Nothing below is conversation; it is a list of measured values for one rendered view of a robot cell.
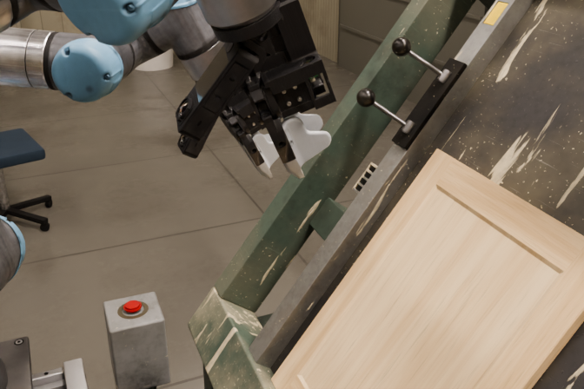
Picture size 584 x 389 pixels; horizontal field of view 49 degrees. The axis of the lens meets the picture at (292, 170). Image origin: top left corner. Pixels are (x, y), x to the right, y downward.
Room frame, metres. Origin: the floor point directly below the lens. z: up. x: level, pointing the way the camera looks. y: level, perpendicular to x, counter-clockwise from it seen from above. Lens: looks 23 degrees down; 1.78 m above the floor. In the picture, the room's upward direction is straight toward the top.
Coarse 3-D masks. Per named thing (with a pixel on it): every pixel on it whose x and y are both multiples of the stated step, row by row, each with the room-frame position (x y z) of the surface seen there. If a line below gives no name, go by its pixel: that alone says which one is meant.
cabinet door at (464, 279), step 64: (448, 192) 1.03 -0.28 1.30; (384, 256) 1.03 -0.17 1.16; (448, 256) 0.93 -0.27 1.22; (512, 256) 0.85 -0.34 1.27; (576, 256) 0.78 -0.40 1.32; (320, 320) 1.03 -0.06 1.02; (384, 320) 0.93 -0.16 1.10; (448, 320) 0.84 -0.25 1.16; (512, 320) 0.77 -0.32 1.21; (576, 320) 0.71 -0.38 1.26; (320, 384) 0.92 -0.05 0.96; (384, 384) 0.83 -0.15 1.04; (448, 384) 0.76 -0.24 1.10; (512, 384) 0.69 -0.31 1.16
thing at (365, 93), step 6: (360, 90) 1.21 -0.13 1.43; (366, 90) 1.20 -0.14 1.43; (372, 90) 1.21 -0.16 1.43; (360, 96) 1.20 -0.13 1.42; (366, 96) 1.19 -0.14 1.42; (372, 96) 1.20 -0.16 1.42; (360, 102) 1.20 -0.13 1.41; (366, 102) 1.19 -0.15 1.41; (372, 102) 1.20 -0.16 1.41; (378, 108) 1.20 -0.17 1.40; (384, 108) 1.20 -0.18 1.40; (390, 114) 1.20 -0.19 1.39; (396, 120) 1.19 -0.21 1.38; (402, 120) 1.19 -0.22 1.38; (408, 120) 1.19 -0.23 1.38; (408, 126) 1.18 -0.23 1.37; (414, 126) 1.18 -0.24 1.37; (408, 132) 1.18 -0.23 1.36
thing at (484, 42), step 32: (512, 0) 1.24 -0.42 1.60; (480, 32) 1.25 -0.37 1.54; (480, 64) 1.22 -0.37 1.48; (448, 96) 1.19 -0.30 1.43; (384, 160) 1.19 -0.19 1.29; (416, 160) 1.17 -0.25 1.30; (384, 192) 1.14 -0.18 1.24; (352, 224) 1.13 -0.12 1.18; (320, 256) 1.13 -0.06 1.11; (320, 288) 1.09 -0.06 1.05; (288, 320) 1.07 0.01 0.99; (256, 352) 1.06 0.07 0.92
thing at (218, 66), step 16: (224, 48) 0.64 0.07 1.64; (240, 48) 0.61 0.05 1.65; (224, 64) 0.61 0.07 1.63; (240, 64) 0.61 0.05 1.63; (208, 80) 0.62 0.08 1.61; (224, 80) 0.61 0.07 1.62; (240, 80) 0.61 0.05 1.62; (192, 96) 0.63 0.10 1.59; (208, 96) 0.61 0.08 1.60; (224, 96) 0.61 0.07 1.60; (176, 112) 0.63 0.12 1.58; (192, 112) 0.61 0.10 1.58; (208, 112) 0.61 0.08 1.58; (192, 128) 0.61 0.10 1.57; (208, 128) 0.61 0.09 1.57
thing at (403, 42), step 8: (400, 40) 1.23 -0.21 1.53; (408, 40) 1.24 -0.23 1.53; (392, 48) 1.24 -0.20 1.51; (400, 48) 1.22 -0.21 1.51; (408, 48) 1.22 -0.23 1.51; (416, 56) 1.23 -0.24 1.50; (424, 64) 1.22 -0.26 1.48; (440, 72) 1.22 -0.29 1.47; (448, 72) 1.21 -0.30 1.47; (440, 80) 1.21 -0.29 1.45
